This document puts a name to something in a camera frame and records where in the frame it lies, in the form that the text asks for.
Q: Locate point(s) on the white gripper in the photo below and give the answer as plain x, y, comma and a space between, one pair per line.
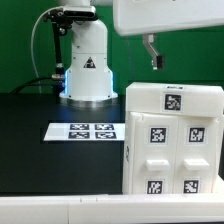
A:
133, 17

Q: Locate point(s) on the white cabinet top block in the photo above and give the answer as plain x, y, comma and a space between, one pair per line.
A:
175, 99

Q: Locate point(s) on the white cabinet door panel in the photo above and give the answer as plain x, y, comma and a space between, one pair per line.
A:
154, 154
197, 155

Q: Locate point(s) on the white cabinet body box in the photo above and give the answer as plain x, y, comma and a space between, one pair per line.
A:
131, 118

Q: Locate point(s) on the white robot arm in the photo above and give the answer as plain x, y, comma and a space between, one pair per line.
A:
88, 79

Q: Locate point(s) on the black camera on stand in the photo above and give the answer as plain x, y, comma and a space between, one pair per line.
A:
62, 19

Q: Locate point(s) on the white fiducial marker base plate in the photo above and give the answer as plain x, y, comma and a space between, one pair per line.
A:
85, 132

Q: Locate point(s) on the white L-shaped obstacle frame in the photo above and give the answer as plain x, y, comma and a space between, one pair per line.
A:
116, 209

